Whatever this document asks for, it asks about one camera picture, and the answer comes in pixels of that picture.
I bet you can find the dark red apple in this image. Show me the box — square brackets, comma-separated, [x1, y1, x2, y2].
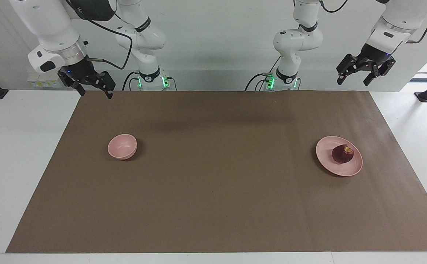
[332, 144, 354, 164]

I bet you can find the pink bowl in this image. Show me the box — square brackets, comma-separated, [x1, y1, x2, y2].
[107, 134, 138, 160]

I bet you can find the pink plate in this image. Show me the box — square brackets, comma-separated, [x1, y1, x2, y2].
[316, 136, 363, 177]

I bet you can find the white power strip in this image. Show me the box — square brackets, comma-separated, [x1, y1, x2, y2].
[28, 70, 62, 88]

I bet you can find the brown table mat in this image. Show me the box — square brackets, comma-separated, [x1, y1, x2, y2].
[6, 91, 427, 253]

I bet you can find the black right base cable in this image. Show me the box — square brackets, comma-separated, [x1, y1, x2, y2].
[122, 71, 178, 91]

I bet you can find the black base cable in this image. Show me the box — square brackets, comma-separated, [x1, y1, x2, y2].
[122, 71, 178, 91]
[245, 55, 284, 91]

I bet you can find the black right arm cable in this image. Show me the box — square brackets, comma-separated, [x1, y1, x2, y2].
[65, 0, 133, 70]

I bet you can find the black left base cable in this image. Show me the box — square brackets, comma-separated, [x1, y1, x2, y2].
[245, 55, 284, 91]

